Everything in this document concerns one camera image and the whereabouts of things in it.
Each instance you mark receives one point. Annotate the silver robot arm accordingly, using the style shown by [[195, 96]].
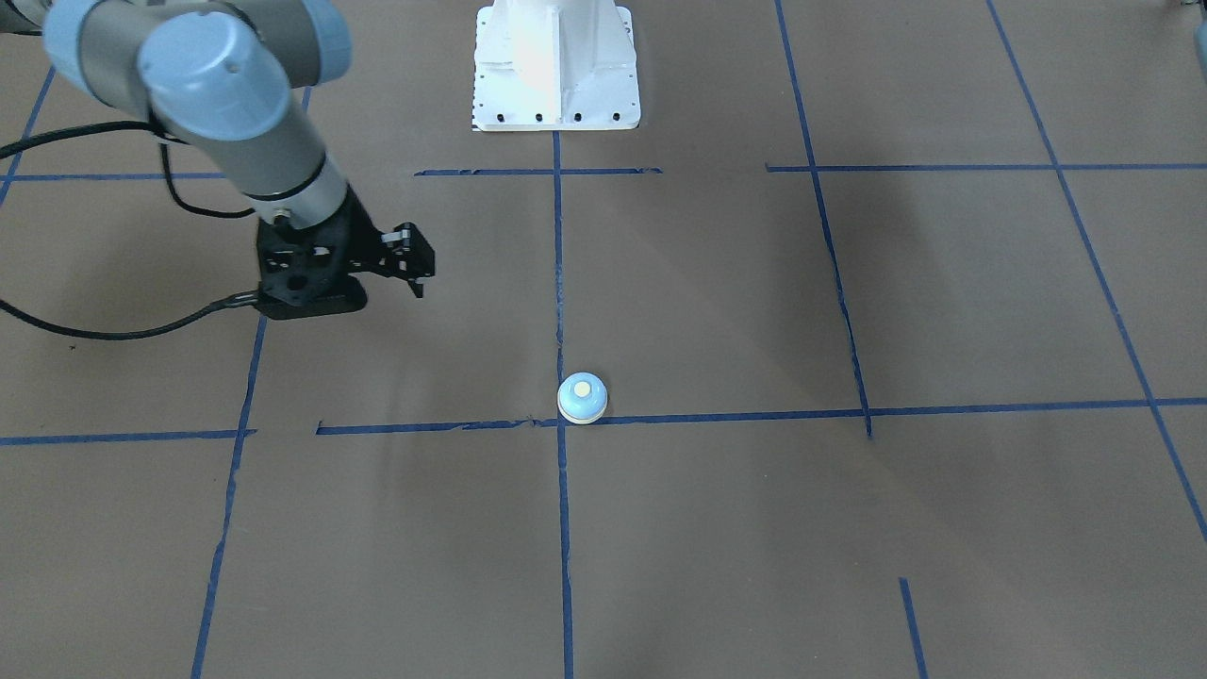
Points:
[[220, 76]]

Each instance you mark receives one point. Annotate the blue and cream bell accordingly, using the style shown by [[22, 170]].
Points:
[[582, 398]]

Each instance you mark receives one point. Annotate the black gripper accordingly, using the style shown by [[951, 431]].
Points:
[[361, 238]]

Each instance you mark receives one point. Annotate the brown paper table cover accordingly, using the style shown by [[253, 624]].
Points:
[[900, 308]]

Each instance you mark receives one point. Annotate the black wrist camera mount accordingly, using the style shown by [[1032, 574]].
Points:
[[305, 273]]

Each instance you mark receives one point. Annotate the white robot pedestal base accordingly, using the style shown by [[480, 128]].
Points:
[[555, 65]]

